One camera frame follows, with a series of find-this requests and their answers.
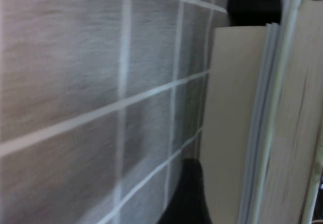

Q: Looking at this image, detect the grey white-checked tablecloth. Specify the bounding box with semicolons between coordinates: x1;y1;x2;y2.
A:
0;0;231;224

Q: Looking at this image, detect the black perforated book stand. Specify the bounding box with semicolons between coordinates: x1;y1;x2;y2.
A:
227;0;323;28

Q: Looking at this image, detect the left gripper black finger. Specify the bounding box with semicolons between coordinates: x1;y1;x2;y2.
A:
155;157;213;224

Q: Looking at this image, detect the yellow mechanical design book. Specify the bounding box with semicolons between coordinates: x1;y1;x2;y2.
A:
248;0;323;224

